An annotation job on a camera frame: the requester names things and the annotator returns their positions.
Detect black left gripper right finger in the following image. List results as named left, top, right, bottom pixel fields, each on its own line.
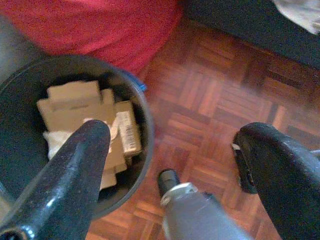
left=231, top=121, right=320, bottom=240

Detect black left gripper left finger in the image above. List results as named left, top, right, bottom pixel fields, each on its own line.
left=0, top=119, right=112, bottom=240

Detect crumpled white tissue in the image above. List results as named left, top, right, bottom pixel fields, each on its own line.
left=42, top=130, right=77, bottom=161

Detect brown cardboard scrap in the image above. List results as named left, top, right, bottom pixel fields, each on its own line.
left=99, top=138, right=129, bottom=190

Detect flattened brown cardboard box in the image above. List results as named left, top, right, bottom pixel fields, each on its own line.
left=36, top=79, right=118, bottom=133

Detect narrow barcode carton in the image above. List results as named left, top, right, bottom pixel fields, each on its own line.
left=115, top=100, right=143, bottom=156

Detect black round waste bin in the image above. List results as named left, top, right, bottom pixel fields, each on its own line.
left=0, top=54, right=156, bottom=221

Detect beige floral bed cover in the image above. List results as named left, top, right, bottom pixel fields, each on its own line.
left=272, top=0, right=320, bottom=35

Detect red fabric cushion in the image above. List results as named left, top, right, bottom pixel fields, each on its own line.
left=0, top=0, right=185, bottom=76

